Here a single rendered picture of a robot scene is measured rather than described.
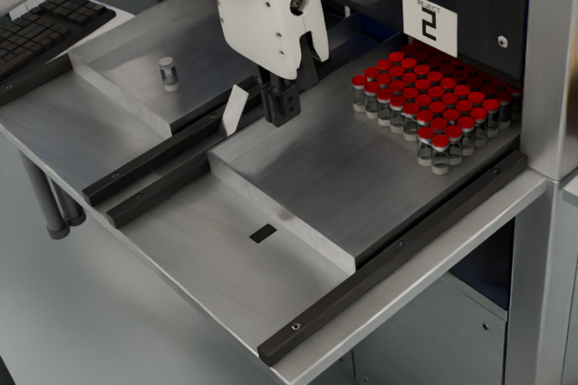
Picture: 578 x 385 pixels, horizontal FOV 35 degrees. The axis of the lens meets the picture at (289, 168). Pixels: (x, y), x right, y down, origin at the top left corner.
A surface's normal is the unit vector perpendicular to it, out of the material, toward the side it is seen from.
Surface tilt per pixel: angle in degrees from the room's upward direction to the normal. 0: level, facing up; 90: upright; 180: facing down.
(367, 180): 0
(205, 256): 0
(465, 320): 90
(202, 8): 0
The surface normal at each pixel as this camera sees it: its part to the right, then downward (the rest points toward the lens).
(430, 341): -0.75, 0.50
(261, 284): -0.11, -0.75
